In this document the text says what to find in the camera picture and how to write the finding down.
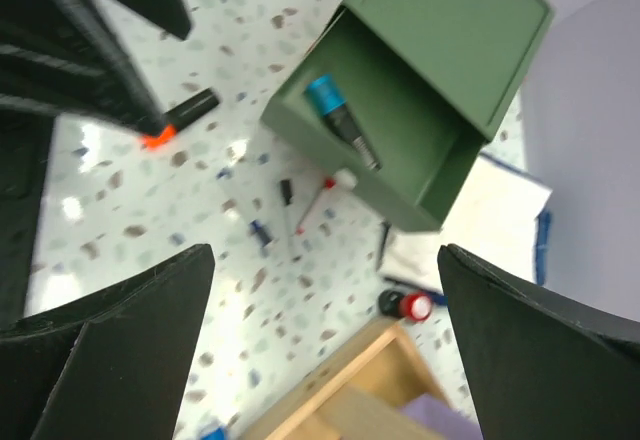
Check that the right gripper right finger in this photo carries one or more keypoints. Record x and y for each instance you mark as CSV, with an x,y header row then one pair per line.
x,y
539,365

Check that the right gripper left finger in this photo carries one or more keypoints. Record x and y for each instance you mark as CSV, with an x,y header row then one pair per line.
x,y
110,365

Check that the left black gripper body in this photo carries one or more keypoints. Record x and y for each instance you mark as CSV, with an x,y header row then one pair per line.
x,y
47,69

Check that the orange cap highlighter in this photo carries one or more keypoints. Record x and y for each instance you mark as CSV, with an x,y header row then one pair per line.
x,y
183,116

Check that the red black stamp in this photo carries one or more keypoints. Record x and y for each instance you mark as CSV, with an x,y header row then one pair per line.
x,y
415,307

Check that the blue cap highlighter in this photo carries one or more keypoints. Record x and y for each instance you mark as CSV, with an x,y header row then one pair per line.
x,y
330,103

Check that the green drawer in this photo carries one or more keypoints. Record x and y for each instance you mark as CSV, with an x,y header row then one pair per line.
x,y
425,148

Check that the green drawer box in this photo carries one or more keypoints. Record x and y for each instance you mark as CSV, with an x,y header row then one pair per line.
x,y
474,53

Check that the purple t-shirt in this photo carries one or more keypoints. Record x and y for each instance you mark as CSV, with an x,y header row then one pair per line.
x,y
434,414

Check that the blue grey cylinder cap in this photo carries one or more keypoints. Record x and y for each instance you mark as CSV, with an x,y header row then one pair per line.
x,y
213,432

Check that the folded blue cloth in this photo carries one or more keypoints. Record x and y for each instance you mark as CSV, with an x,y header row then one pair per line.
x,y
542,245

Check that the folded white cloth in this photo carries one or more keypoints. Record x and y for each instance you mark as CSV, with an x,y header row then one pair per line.
x,y
475,230

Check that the wooden clothes rack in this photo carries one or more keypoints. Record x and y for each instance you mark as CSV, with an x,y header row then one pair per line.
x,y
357,392

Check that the blue cap whiteboard pen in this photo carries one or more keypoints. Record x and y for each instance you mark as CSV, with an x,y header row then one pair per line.
x,y
263,236

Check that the black cap whiteboard pen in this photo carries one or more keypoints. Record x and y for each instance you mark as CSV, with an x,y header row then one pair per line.
x,y
287,197

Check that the red cap whiteboard pen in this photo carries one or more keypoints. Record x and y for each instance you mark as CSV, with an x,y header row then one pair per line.
x,y
328,184

